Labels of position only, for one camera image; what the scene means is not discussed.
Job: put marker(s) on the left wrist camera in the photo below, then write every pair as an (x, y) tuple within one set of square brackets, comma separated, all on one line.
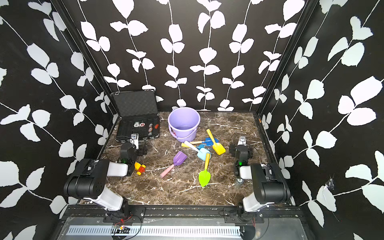
[(134, 140)]

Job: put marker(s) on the light blue plastic trowel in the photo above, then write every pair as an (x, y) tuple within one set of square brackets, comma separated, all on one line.
[(201, 154)]

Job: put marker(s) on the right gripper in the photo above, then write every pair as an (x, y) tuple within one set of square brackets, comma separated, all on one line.
[(233, 148)]

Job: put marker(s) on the yellow plastic square shovel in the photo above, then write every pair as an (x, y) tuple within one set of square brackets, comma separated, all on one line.
[(219, 149)]

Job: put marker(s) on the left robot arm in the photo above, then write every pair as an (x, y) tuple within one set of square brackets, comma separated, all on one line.
[(88, 181)]

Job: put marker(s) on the yellow red toy car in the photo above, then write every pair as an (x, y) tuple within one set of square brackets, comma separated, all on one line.
[(140, 168)]

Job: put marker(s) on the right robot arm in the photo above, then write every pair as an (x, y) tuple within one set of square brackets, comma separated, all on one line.
[(269, 184)]

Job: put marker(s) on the white perforated strip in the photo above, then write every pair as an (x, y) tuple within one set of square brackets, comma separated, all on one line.
[(161, 231)]

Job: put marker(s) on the purple plastic bucket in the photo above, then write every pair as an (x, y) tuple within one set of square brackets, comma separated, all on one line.
[(183, 124)]

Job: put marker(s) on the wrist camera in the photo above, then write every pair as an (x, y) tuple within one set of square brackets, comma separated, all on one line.
[(242, 141), (134, 140)]

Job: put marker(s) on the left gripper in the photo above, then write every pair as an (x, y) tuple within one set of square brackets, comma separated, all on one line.
[(140, 151)]

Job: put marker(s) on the blue rake yellow handle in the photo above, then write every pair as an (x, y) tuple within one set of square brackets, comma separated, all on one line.
[(201, 146)]

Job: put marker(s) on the green trowel yellow handle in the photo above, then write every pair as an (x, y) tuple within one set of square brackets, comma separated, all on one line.
[(205, 176)]

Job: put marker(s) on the purple scoop pink handle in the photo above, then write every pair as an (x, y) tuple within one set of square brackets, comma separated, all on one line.
[(178, 159)]

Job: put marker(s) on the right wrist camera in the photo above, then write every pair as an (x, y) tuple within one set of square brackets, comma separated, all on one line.
[(242, 141)]

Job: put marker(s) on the open black tool case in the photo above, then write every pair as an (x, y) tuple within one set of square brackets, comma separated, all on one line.
[(139, 115)]

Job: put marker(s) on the blue metal trowel wooden handle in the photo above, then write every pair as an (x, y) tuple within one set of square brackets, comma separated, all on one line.
[(207, 141)]

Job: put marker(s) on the black front rail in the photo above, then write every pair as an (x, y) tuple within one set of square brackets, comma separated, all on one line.
[(230, 214)]

